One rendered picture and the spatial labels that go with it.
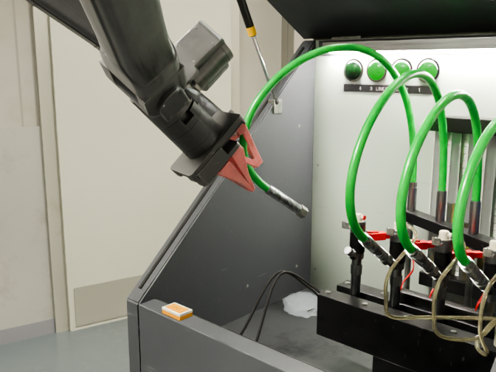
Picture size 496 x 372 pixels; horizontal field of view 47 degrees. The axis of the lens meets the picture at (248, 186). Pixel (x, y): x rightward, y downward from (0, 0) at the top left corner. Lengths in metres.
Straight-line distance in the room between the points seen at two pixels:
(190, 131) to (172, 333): 0.47
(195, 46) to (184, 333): 0.54
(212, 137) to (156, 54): 0.19
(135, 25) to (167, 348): 0.71
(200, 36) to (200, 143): 0.13
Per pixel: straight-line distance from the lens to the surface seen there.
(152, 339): 1.12
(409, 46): 1.26
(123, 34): 0.49
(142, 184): 3.21
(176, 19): 3.25
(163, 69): 0.57
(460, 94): 0.95
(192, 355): 1.04
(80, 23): 0.95
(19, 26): 3.04
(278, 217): 1.36
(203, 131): 0.70
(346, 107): 1.37
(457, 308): 1.03
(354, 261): 1.06
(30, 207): 3.10
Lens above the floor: 1.39
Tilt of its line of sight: 12 degrees down
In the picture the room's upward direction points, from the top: straight up
